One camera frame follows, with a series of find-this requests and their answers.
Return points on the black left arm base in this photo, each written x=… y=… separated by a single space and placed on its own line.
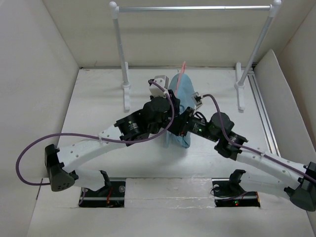
x=111 y=195

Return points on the white metal clothes rack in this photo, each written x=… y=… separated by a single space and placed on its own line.
x=240 y=73

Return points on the light blue trousers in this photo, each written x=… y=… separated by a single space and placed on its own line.
x=183 y=90

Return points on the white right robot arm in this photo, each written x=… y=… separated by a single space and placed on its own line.
x=295 y=182

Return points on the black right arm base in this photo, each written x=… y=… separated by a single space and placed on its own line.
x=227 y=192

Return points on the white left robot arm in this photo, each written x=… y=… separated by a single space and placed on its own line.
x=63 y=163

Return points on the aluminium side rail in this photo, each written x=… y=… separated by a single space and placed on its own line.
x=263 y=114

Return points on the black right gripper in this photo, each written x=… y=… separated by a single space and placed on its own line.
x=182 y=126

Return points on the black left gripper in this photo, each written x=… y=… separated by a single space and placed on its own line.
x=176 y=102

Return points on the pink clothes hanger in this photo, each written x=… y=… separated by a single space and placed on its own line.
x=183 y=68

